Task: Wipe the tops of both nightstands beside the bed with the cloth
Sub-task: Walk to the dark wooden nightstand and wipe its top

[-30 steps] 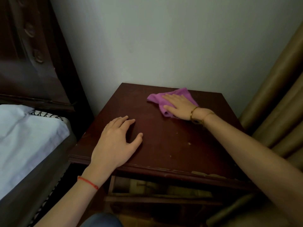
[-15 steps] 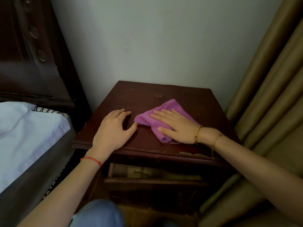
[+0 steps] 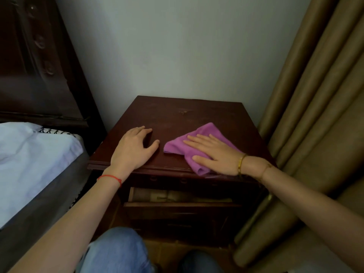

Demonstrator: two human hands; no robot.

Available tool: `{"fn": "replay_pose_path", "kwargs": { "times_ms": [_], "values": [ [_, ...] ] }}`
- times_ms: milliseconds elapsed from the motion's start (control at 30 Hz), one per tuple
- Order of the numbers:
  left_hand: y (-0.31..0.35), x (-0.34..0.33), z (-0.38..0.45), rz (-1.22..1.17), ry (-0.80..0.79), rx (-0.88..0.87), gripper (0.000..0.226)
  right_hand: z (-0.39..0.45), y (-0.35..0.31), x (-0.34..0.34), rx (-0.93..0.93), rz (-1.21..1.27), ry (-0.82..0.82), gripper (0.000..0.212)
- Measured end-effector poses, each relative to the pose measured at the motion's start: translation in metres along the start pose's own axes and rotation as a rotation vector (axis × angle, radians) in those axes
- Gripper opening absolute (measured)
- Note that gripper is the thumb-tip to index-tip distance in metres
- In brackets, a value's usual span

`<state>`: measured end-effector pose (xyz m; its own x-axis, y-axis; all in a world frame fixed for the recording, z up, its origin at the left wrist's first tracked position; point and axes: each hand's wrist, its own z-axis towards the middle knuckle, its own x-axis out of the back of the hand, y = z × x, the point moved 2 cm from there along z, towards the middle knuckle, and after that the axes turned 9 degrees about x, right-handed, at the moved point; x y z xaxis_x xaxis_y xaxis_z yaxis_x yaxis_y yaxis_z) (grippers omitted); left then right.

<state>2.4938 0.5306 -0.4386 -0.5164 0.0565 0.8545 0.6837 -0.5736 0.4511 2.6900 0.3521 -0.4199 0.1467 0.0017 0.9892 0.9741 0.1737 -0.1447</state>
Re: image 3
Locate person's right hand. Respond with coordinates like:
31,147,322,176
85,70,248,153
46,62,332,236
183,134,247,177

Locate person's left hand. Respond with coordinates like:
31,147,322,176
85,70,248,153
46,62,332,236
110,126,160,176

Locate purple cleaning cloth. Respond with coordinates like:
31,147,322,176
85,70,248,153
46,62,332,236
163,122,242,177

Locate person's right forearm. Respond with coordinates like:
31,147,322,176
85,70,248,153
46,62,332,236
242,155,364,272

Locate person's left forearm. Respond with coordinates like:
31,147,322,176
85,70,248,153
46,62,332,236
9,166,133,273

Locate dark wooden nightstand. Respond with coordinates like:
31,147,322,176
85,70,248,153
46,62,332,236
87,96,276,248

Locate gold bangle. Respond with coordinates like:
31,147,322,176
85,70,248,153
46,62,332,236
238,153,248,176

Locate papers in drawer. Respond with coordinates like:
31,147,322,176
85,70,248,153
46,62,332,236
133,187,234,203

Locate open wooden drawer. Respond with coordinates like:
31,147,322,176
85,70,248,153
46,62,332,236
123,187,245,222

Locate person's dark shoe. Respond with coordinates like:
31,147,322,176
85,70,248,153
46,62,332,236
179,249,225,273

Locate person's blue jeans leg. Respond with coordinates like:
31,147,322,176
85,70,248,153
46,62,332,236
75,227,155,273

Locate white bed sheet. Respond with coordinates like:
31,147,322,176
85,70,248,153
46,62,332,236
0,122,83,228

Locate olive brown curtain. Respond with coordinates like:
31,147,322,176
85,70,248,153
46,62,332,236
233,0,364,273

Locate dark wooden headboard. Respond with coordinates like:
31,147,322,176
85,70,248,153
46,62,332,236
0,0,107,155

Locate grey mattress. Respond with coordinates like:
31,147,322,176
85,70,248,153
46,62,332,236
0,135,94,273

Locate red string bracelet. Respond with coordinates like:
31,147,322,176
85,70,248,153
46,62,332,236
97,175,122,187

